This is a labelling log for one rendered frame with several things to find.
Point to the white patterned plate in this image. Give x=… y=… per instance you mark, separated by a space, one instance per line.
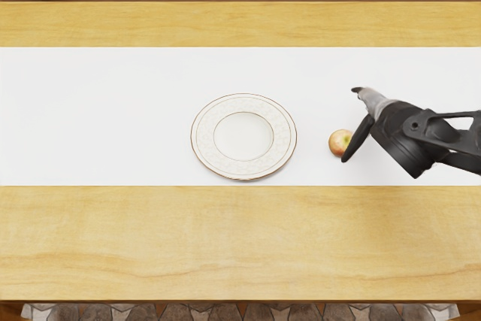
x=243 y=136

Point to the red yellow apple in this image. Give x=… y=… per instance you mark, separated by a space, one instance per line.
x=338 y=142

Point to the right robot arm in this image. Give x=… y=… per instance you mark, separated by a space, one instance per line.
x=421 y=137

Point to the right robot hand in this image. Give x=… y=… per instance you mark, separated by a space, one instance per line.
x=372 y=103

